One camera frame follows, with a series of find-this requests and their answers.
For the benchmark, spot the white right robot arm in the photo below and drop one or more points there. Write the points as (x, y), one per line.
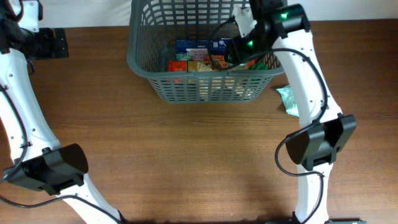
(285, 31)

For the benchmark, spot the grey plastic lattice basket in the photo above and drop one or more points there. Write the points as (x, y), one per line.
(155, 27)

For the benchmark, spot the green-lidded glass jar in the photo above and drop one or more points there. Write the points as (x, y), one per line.
(259, 66)

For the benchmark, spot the black metal mounting plate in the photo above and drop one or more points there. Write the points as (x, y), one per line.
(50, 44)

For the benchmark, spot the blue Kimberly-Clark tissue box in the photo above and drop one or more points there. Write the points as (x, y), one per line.
(217, 46)

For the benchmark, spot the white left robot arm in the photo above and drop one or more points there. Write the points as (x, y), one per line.
(41, 163)

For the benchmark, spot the San Remo spaghetti packet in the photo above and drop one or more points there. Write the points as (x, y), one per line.
(196, 66)

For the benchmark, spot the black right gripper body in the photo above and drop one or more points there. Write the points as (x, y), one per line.
(249, 46)

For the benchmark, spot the beige plastic packet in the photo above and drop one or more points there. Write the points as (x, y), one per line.
(223, 88)

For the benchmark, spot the teal plastic packet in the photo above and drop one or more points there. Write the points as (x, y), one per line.
(288, 100)

